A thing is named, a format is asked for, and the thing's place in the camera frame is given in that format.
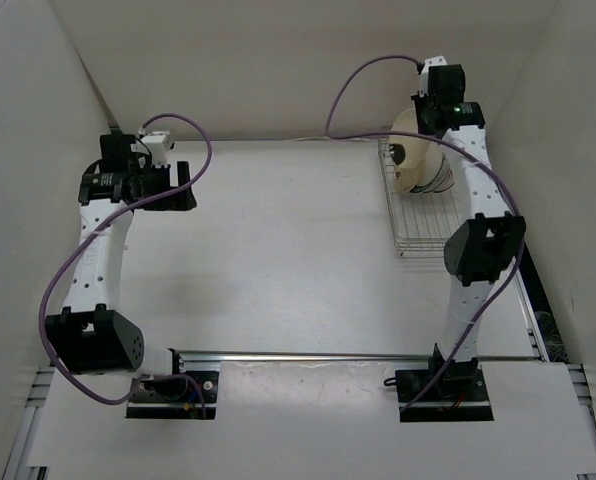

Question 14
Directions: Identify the cream plate with black spot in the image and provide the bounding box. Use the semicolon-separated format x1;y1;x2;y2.
387;109;429;193

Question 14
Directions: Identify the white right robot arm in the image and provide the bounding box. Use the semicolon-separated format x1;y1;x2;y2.
413;56;526;400

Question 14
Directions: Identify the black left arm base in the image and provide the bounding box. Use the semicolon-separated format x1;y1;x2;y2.
125;362;220;421

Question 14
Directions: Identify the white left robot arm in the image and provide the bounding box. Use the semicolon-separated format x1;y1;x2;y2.
44;131;197;400

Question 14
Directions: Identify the white plate green rim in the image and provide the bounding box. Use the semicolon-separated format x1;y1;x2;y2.
411;144;448;193

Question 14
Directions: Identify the white plate orange pattern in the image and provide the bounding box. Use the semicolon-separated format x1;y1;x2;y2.
435;155;454;193

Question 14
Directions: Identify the white front cover board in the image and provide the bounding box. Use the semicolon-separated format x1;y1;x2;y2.
29;362;596;479

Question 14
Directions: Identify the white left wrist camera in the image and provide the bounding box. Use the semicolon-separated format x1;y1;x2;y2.
139;129;174;168

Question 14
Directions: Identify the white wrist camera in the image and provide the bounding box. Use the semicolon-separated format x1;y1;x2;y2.
139;129;174;168
417;56;447;97

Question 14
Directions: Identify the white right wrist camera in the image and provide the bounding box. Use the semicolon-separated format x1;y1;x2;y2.
417;56;447;97

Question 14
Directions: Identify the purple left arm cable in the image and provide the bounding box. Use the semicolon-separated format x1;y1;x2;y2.
38;113;213;405

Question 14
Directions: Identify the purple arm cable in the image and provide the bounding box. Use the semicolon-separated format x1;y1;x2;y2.
325;53;524;416
38;113;213;405

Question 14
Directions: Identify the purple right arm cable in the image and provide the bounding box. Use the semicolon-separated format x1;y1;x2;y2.
325;53;524;416

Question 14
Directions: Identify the wire dish rack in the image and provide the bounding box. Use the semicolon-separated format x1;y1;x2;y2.
378;139;460;259

